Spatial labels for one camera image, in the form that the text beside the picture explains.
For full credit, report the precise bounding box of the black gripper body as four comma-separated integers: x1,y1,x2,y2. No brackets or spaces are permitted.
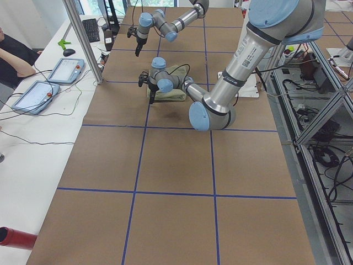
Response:
127,25,148,45
138,71,159,92

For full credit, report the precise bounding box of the olive green long-sleeve shirt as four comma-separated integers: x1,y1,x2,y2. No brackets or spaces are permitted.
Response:
147,65,188,102

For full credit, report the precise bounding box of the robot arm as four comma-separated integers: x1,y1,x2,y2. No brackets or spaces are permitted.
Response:
138,0,326,131
127,0,209,57

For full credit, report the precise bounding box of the black keyboard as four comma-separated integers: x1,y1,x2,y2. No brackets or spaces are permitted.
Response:
82,18,100,43

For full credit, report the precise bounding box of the black computer mouse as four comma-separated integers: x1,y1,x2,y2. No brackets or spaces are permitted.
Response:
63,49,76,57

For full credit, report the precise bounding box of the green plastic tool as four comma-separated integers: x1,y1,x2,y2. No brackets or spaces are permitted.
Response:
57,39,71,50

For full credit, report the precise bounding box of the far blue teach pendant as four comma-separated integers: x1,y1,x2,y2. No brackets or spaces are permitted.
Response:
47,57,85,84

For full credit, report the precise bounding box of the blue teach pendant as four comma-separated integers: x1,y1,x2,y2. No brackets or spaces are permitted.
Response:
11,81,60,115
47,57,85,84

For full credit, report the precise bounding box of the near blue teach pendant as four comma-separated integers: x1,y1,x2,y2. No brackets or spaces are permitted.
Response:
11,81,60,115

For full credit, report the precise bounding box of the seated person in black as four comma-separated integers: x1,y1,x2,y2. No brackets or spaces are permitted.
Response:
1,29,42,89

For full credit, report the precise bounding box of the red cylinder bottle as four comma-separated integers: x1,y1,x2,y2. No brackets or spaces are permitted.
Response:
1,227,37,250

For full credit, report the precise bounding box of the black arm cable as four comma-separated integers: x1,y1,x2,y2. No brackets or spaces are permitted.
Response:
168,63,192,86

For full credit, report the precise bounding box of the aluminium frame pillar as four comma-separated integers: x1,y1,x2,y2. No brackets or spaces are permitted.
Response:
63,0,103,84

